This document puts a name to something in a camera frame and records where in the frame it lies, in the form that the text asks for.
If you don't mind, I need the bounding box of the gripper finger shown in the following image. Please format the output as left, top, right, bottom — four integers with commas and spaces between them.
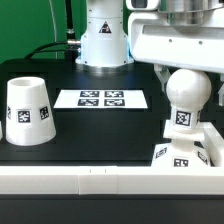
218, 73, 224, 106

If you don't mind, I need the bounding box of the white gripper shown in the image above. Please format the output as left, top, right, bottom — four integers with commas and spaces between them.
126, 0, 224, 92

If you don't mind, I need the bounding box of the white lamp bulb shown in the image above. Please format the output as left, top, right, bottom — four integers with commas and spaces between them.
166, 69, 212, 133

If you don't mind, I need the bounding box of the white lamp base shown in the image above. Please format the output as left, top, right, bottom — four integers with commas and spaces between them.
151, 120, 210, 168

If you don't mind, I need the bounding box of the white lamp shade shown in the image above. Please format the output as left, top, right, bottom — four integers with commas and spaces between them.
6, 77, 56, 146

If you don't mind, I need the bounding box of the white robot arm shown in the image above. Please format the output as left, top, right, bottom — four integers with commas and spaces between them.
76, 0, 224, 106

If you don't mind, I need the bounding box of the white marker sheet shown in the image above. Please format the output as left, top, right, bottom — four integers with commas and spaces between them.
54, 90, 148, 109

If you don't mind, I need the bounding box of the black cable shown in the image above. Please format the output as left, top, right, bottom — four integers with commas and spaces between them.
24, 0, 82, 61

